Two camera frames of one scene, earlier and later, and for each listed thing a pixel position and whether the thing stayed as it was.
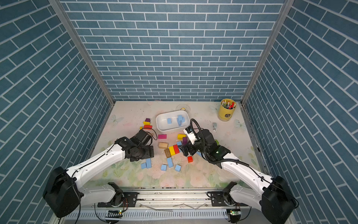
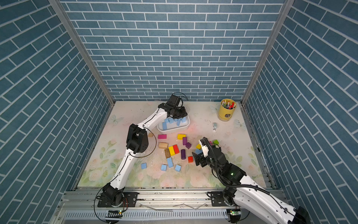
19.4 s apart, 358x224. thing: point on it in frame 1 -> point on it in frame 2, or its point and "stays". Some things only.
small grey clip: [214, 126] stays
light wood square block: [163, 145] stays
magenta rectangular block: [162, 136] stays
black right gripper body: [197, 147] -> [204, 160]
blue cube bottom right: [178, 168] stays
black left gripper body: [144, 152] -> [178, 113]
